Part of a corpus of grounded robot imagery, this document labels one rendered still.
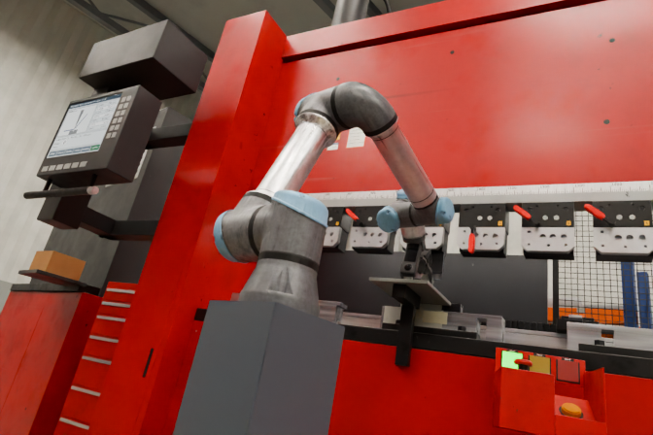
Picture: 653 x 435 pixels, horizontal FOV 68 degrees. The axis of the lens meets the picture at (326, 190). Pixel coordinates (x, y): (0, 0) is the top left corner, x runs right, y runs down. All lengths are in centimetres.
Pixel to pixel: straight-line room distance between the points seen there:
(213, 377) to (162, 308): 111
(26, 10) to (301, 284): 832
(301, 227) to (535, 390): 61
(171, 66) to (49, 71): 661
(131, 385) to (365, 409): 86
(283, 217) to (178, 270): 111
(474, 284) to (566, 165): 71
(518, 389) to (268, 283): 59
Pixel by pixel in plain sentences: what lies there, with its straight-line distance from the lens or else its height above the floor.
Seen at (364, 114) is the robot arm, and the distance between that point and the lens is 119.
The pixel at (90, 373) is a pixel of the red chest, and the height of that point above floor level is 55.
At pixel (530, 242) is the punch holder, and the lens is 164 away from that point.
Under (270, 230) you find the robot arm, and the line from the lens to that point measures 91.
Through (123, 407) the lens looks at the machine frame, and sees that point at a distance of 198.
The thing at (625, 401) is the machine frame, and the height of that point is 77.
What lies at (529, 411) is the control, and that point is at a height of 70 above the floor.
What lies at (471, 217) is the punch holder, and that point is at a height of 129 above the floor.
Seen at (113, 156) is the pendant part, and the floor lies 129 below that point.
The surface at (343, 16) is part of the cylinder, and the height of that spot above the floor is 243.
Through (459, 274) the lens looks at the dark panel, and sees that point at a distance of 222.
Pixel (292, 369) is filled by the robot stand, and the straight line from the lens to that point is 82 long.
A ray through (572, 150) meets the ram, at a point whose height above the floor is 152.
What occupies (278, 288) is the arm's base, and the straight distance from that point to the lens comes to 86.
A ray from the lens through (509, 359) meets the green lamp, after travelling 132.
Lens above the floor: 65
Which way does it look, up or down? 23 degrees up
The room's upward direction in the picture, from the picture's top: 11 degrees clockwise
